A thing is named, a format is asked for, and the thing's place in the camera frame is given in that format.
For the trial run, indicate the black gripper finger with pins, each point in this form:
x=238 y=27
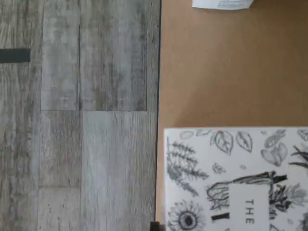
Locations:
x=157 y=226

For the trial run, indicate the white botanical box yellow strip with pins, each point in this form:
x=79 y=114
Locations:
x=216 y=156

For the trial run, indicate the white patterned box group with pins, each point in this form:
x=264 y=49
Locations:
x=228 y=72

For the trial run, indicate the black floor tape strip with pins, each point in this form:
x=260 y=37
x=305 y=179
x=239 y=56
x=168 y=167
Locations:
x=14 y=55

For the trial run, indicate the black metal shelving rack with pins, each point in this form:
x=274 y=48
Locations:
x=158 y=60

